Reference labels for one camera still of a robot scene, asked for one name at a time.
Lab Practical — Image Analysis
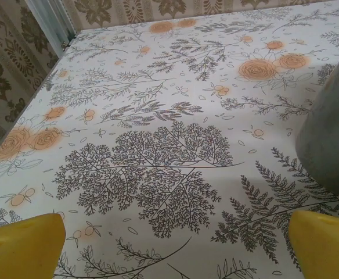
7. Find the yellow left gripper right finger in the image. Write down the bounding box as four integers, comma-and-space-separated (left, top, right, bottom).
285, 209, 339, 279

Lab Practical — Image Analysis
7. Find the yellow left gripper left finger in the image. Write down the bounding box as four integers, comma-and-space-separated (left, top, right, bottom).
0, 213, 67, 279

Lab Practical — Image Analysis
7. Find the grey mug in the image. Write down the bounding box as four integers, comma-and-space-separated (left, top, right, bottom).
295, 43, 339, 203

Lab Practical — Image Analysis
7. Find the floral tablecloth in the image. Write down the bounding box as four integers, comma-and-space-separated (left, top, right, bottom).
0, 2, 339, 279

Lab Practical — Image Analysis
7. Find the aluminium frame post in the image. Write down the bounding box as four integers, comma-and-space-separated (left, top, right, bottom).
27, 0, 77, 58

